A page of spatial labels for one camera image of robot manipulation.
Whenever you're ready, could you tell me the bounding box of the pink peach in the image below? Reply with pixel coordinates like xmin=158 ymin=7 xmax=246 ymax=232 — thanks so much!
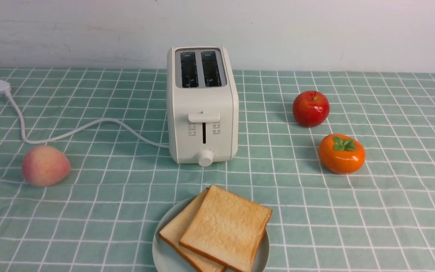
xmin=21 ymin=145 xmax=71 ymax=187

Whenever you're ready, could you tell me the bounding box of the pale green round plate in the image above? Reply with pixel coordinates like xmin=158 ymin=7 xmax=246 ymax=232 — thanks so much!
xmin=152 ymin=195 xmax=270 ymax=272

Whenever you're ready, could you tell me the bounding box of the white two-slot toaster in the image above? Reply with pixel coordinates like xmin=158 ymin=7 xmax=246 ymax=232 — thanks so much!
xmin=166 ymin=46 xmax=239 ymax=167

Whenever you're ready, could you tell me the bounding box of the red apple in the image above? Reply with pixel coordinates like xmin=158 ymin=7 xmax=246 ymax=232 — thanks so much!
xmin=292 ymin=90 xmax=330 ymax=128

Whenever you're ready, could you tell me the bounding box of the green checkered tablecloth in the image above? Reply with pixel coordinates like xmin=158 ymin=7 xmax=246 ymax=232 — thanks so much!
xmin=0 ymin=68 xmax=435 ymax=272

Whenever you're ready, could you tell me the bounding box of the toasted bread slice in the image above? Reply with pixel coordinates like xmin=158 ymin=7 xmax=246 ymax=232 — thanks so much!
xmin=153 ymin=188 xmax=226 ymax=272
xmin=179 ymin=184 xmax=272 ymax=272

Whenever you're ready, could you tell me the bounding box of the orange persimmon with green leaf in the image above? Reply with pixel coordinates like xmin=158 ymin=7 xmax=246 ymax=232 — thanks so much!
xmin=318 ymin=134 xmax=366 ymax=175

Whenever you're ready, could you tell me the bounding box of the white toaster power cord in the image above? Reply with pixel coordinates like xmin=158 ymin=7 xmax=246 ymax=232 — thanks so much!
xmin=0 ymin=79 xmax=170 ymax=148

